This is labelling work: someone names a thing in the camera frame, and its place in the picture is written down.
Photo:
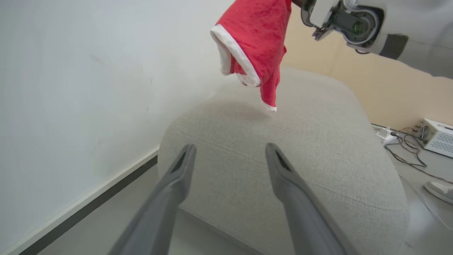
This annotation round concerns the light grey fabric sofa seat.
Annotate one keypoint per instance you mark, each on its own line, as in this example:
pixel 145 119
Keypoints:
pixel 283 170

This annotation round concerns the grey white shoe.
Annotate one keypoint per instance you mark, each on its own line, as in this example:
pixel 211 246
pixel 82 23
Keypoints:
pixel 440 190

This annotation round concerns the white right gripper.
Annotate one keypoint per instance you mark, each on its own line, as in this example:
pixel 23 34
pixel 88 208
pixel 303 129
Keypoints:
pixel 341 19

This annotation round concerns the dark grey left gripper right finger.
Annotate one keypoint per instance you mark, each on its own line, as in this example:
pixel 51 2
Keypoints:
pixel 304 209

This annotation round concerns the red garment with white trim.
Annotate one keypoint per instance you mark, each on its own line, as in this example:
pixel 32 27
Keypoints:
pixel 256 39

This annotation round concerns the white power adapter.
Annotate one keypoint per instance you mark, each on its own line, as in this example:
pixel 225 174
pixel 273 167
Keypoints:
pixel 385 135

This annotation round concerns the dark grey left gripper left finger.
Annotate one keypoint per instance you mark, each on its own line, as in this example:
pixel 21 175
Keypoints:
pixel 161 209

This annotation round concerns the white electronic box with vents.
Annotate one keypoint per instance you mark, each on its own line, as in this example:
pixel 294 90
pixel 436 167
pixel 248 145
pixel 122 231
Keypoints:
pixel 436 136

